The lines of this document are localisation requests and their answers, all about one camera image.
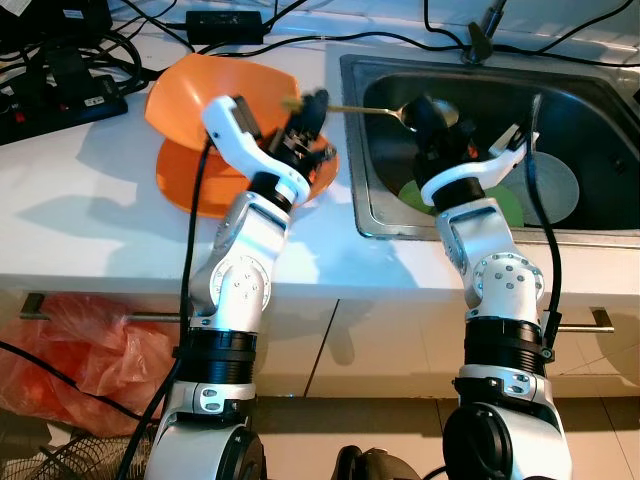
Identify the robot right leg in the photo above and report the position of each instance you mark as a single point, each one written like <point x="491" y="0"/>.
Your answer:
<point x="380" y="467"/>

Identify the metal floor fan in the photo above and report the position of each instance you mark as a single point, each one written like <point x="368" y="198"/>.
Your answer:
<point x="90" y="462"/>

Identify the white cabinet door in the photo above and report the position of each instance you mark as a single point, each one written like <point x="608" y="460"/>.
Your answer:
<point x="400" y="345"/>
<point x="300" y="340"/>

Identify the red plastic bag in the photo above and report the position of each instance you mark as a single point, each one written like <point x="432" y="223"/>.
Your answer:
<point x="70" y="365"/>

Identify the black electronics box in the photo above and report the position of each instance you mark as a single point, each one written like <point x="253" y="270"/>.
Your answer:
<point x="70" y="18"/>

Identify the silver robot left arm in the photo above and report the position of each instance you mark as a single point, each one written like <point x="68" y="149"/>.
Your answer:
<point x="235" y="270"/>

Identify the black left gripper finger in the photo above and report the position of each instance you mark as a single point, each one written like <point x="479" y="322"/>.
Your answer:
<point x="313" y="108"/>

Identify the dark metal faucet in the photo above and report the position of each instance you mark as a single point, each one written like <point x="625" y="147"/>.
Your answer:
<point x="480" y="45"/>

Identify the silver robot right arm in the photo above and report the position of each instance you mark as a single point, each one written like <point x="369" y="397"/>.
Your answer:
<point x="500" y="290"/>

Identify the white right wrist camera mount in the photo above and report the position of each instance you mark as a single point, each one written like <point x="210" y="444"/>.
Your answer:
<point x="480" y="172"/>

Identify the black power adapter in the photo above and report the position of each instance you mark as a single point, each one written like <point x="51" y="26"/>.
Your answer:
<point x="225" y="27"/>

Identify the gold spoon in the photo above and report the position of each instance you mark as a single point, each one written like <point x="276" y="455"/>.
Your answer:
<point x="365" y="108"/>

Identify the stainless steel sink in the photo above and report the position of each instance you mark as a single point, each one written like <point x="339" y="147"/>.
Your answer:
<point x="590" y="120"/>

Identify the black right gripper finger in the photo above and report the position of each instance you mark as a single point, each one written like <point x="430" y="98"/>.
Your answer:
<point x="435" y="115"/>

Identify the grey bowl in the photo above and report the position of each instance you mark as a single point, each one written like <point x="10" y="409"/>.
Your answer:
<point x="560" y="190"/>

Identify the orange plate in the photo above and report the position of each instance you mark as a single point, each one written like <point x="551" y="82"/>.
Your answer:
<point x="190" y="185"/>

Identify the black power strip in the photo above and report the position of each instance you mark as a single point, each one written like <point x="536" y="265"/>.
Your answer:
<point x="60" y="108"/>

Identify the green plate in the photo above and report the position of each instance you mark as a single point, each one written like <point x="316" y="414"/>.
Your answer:
<point x="412" y="192"/>

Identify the orange bowl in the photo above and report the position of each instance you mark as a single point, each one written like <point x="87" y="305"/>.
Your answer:
<point x="190" y="95"/>

